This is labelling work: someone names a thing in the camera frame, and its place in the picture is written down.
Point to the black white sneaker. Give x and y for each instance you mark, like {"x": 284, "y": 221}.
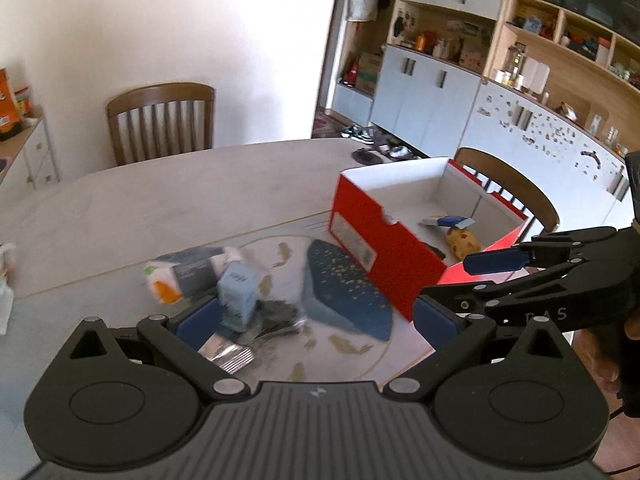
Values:
{"x": 357, "y": 132}

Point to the red lid jar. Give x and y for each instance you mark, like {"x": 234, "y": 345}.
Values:
{"x": 22, "y": 102}

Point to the dark slipper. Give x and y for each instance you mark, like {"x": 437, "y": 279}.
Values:
{"x": 366, "y": 156}

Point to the orange bottle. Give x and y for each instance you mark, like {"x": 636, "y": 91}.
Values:
{"x": 421, "y": 41}

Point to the cardboard storage box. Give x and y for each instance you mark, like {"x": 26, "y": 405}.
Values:
{"x": 369, "y": 72}

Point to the tall glass jar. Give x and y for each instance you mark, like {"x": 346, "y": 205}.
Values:
{"x": 515, "y": 62}

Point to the white blue orange packet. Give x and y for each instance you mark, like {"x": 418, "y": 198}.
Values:
{"x": 185, "y": 275}

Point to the silver foil snack packet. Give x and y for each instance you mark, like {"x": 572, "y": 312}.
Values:
{"x": 230, "y": 355}

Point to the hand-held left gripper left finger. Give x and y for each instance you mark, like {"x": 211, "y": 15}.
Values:
{"x": 200, "y": 317}

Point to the yellow capybara toy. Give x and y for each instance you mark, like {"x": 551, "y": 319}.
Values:
{"x": 462, "y": 242}

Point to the red toy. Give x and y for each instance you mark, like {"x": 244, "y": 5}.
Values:
{"x": 351, "y": 72}

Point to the dark foil packet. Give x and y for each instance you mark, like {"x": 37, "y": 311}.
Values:
{"x": 280, "y": 312}

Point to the white wooden wall cabinet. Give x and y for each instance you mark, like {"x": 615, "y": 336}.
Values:
{"x": 425, "y": 105}

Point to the black wall ornament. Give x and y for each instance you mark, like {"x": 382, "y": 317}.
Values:
{"x": 400, "y": 26}

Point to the grey shoe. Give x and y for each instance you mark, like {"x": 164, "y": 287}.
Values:
{"x": 400, "y": 151}

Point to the wooden slat-back chair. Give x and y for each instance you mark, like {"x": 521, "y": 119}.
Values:
{"x": 160, "y": 92}
{"x": 500, "y": 162}

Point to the white sideboard wooden top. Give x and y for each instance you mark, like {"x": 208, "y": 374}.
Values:
{"x": 37, "y": 155}

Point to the grey hanging tote bag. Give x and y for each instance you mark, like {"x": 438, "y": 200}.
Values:
{"x": 362, "y": 10}

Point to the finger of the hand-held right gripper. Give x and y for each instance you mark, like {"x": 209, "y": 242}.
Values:
{"x": 495, "y": 261}
{"x": 525, "y": 290}

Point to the yellow blue small packet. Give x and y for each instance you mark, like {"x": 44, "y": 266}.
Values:
{"x": 447, "y": 221}

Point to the red cardboard box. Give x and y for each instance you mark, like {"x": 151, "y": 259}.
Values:
{"x": 395, "y": 260}

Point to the person's right hand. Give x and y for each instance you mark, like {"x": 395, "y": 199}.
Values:
{"x": 610, "y": 360}

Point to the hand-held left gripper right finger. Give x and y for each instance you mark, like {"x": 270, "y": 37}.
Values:
{"x": 435, "y": 317}

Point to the patterned floor rug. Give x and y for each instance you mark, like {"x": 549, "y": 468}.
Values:
{"x": 327, "y": 125}

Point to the white tissue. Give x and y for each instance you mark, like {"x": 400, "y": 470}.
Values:
{"x": 5, "y": 310}

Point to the light blue small carton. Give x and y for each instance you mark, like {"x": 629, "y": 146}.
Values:
{"x": 240, "y": 290}

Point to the speckled blue fabric pad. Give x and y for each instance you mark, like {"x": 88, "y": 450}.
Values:
{"x": 345, "y": 290}

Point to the orange snack bag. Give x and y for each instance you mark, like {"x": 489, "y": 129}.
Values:
{"x": 7, "y": 105}

